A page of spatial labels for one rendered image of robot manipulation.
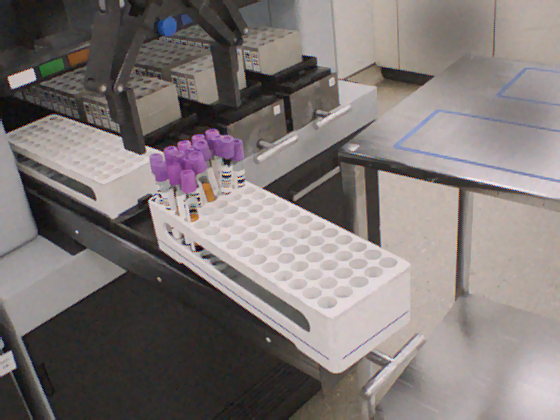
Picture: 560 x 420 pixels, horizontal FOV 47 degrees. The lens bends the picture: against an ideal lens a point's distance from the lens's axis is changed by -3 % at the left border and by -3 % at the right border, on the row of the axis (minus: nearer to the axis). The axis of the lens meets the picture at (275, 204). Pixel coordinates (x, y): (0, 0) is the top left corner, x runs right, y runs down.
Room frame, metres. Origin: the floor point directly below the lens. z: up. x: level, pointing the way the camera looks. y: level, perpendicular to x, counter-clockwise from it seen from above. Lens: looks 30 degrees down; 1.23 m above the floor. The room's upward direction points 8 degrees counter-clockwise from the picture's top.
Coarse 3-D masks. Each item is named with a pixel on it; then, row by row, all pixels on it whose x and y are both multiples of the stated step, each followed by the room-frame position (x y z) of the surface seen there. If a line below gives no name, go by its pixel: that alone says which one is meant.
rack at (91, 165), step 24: (48, 120) 0.98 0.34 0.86; (72, 120) 0.97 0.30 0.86; (24, 144) 0.90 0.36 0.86; (48, 144) 0.89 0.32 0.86; (72, 144) 0.87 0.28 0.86; (96, 144) 0.86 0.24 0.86; (120, 144) 0.85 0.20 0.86; (24, 168) 0.90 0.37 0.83; (48, 168) 0.88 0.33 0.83; (72, 168) 0.79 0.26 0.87; (96, 168) 0.78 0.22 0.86; (120, 168) 0.77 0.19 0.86; (144, 168) 0.77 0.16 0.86; (72, 192) 0.79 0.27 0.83; (96, 192) 0.74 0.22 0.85; (120, 192) 0.74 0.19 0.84; (144, 192) 0.76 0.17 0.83
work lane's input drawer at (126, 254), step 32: (32, 192) 0.85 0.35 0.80; (64, 224) 0.79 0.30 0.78; (96, 224) 0.74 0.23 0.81; (128, 224) 0.72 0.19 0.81; (128, 256) 0.68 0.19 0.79; (160, 256) 0.64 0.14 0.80; (160, 288) 0.64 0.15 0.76; (192, 288) 0.59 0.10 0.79; (224, 320) 0.56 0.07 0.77; (256, 320) 0.52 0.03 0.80; (288, 352) 0.49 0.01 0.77; (384, 384) 0.45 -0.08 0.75
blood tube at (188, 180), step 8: (184, 176) 0.58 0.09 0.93; (192, 176) 0.59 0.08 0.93; (184, 184) 0.58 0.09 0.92; (192, 184) 0.59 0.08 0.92; (184, 192) 0.59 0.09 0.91; (192, 192) 0.59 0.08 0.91; (192, 200) 0.59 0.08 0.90; (192, 208) 0.59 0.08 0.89; (192, 216) 0.59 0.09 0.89; (192, 240) 0.59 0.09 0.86; (192, 248) 0.59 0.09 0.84; (200, 248) 0.59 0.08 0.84
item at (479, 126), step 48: (432, 96) 0.98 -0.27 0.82; (480, 96) 0.95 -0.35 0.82; (528, 96) 0.93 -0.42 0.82; (384, 144) 0.83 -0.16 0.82; (432, 144) 0.81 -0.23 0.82; (480, 144) 0.79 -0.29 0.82; (528, 144) 0.77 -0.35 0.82; (480, 192) 0.69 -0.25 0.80; (528, 192) 0.65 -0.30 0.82; (432, 336) 1.01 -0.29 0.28; (480, 336) 0.99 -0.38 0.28; (528, 336) 0.97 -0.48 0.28; (432, 384) 0.88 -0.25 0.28; (480, 384) 0.86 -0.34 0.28; (528, 384) 0.84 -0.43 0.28
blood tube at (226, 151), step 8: (224, 136) 0.63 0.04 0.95; (224, 144) 0.62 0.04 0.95; (232, 144) 0.62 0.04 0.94; (224, 152) 0.62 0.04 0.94; (232, 152) 0.62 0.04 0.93; (224, 160) 0.62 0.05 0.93; (224, 168) 0.62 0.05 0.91; (224, 176) 0.63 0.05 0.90; (224, 184) 0.63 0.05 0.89; (224, 192) 0.63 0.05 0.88
